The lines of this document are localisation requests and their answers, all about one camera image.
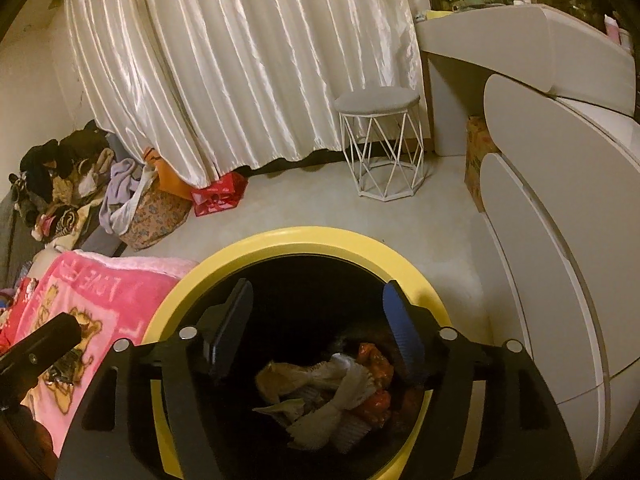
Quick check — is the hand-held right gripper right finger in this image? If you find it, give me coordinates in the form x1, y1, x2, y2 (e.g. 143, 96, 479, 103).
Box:
382, 280, 581, 480

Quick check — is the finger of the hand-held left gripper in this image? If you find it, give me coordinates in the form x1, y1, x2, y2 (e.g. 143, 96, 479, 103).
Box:
0, 312, 83, 401

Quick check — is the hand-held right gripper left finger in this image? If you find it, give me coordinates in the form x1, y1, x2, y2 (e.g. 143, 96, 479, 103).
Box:
55, 277, 256, 480

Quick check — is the red plastic bag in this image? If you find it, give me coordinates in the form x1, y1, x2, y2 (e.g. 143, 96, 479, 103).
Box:
357, 342, 393, 426

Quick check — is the white printed plastic wrapper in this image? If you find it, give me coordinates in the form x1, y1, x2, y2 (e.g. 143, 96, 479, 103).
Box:
252, 360, 346, 428

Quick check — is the yellow-rimmed black bin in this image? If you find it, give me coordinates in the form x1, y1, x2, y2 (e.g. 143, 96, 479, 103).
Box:
141, 226, 483, 480

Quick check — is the red printed cloth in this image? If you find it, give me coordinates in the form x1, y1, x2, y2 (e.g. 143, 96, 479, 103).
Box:
0, 280, 36, 356

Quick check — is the pink printed bear blanket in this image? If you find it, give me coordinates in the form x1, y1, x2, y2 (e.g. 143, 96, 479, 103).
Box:
10, 250, 201, 458

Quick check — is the beige bed sheet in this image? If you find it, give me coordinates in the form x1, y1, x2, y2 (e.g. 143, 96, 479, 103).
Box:
25, 247, 66, 281

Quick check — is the grey headboard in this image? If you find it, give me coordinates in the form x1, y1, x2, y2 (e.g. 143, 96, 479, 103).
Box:
0, 195, 31, 291

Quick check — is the patterned fabric basket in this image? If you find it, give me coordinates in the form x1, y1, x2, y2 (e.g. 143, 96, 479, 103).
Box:
120, 185, 193, 252

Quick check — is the red gift bag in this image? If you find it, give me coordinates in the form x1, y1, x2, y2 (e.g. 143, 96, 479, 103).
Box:
192, 171, 248, 217

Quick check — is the white cloth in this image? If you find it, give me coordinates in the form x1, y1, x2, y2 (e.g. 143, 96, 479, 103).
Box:
107, 167, 156, 236

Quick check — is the orange bag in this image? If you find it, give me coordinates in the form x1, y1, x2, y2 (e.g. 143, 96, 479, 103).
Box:
142, 147, 196, 201

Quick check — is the pile of dark clothes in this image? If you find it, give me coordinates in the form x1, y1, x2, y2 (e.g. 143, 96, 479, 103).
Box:
10, 120, 118, 253

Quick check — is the lilac cloth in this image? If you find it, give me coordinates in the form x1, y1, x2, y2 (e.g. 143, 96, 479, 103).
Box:
97, 157, 141, 233

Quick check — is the cardboard box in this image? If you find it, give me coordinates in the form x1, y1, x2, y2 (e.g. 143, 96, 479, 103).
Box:
465, 116, 501, 213

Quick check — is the white curved drawer cabinet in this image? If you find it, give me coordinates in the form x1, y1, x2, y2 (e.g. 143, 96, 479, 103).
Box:
480, 72, 640, 480

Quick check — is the cream satin curtain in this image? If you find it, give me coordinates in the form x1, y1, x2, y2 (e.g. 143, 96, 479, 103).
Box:
62, 0, 426, 186

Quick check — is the white desk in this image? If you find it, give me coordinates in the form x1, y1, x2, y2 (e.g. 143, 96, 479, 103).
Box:
415, 4, 640, 156

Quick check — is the pink cosmetic box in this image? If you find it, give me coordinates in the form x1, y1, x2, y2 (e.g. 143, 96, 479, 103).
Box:
604, 14, 632, 45

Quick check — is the white wire stool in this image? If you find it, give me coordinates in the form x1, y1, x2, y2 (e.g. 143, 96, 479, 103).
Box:
334, 86, 426, 202

